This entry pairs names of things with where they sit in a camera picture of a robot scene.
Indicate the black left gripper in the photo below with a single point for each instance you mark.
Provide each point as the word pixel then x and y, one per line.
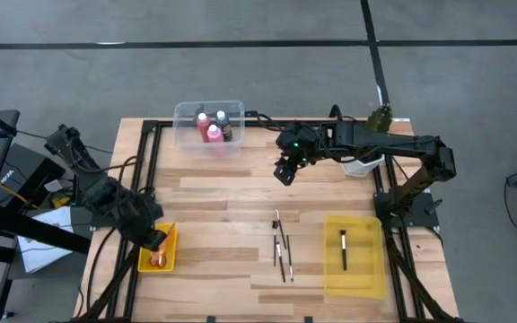
pixel 144 220

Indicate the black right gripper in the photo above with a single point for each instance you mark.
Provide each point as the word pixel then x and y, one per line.
pixel 292 158

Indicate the thin brush white tip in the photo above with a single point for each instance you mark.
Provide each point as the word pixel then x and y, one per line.
pixel 282 231

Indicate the dark paint bottle white cap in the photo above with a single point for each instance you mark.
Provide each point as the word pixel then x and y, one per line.
pixel 224 125

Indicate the pink paint bottle white cap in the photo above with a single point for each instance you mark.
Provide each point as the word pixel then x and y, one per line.
pixel 215 134

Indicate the long thin black paintbrush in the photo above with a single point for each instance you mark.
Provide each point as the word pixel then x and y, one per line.
pixel 290 258

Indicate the thick black brush silver ferrule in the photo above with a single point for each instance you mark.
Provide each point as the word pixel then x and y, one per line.
pixel 281 264

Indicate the red paint bottle white cap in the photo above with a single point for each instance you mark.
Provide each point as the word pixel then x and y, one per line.
pixel 202 128

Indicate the large black fluffy-head brush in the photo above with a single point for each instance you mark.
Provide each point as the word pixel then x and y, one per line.
pixel 344 251

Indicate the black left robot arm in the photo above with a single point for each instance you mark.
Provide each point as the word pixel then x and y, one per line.
pixel 92 188

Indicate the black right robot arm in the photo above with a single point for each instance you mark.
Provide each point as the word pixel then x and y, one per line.
pixel 388 141

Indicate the small yellow plastic basket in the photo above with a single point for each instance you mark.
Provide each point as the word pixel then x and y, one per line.
pixel 173 251

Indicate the white angular planter pot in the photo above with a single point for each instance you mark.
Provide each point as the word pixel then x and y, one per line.
pixel 357 169

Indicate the small black clip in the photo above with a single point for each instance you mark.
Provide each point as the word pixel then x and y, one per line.
pixel 211 319
pixel 308 319

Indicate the clear plastic storage bin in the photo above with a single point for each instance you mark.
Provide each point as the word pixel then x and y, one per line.
pixel 186 134

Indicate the white board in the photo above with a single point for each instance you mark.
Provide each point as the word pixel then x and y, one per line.
pixel 43 255

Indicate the black stand beam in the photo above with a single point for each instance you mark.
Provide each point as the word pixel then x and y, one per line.
pixel 38 231

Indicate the translucent yellow plastic tray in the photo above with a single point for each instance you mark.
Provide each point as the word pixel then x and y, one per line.
pixel 361 282

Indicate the black equipment case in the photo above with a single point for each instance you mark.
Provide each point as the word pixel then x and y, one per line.
pixel 25 170

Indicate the black aluminium table frame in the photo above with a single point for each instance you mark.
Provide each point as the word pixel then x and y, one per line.
pixel 164 123

